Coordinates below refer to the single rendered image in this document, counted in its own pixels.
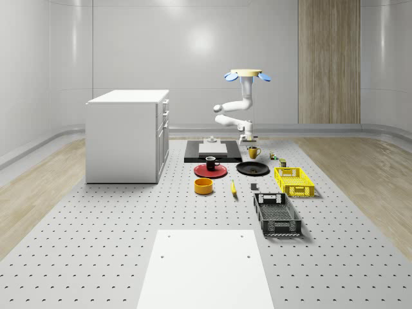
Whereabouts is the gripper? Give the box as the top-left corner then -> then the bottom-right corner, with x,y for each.
238,134 -> 259,148

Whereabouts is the black plate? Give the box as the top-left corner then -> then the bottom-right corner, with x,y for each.
235,160 -> 271,176

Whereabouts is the black mug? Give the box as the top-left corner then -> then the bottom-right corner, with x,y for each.
205,156 -> 221,172

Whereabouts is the red plate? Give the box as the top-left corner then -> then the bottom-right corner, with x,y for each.
193,163 -> 229,179

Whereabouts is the drone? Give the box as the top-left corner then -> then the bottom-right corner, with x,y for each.
223,68 -> 272,83

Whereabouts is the yellow bowl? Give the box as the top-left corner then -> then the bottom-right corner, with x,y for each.
193,177 -> 214,196

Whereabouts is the yellow basket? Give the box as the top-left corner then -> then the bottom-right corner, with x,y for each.
274,166 -> 316,198

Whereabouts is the dark grey basket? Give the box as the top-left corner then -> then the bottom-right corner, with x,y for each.
252,192 -> 304,238

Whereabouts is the white cabinet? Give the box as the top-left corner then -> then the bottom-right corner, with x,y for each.
85,89 -> 171,185

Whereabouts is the white board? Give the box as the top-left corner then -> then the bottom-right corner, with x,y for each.
136,229 -> 276,309

